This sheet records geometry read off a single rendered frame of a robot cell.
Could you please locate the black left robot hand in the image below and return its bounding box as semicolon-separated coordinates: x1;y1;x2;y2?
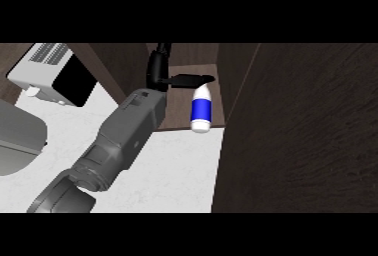
146;42;217;92

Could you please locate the dark wooden cabinet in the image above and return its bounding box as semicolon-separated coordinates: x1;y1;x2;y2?
67;42;261;133

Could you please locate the dark wooden cabinet door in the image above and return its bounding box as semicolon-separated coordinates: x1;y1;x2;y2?
210;42;378;214

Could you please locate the white bottle with blue label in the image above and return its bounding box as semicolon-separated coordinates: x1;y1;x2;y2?
189;83;213;134

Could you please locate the white appliance with black door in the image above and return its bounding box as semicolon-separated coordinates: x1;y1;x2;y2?
5;42;99;108

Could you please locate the pale grey rounded appliance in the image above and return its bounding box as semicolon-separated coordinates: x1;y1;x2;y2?
0;98;50;177

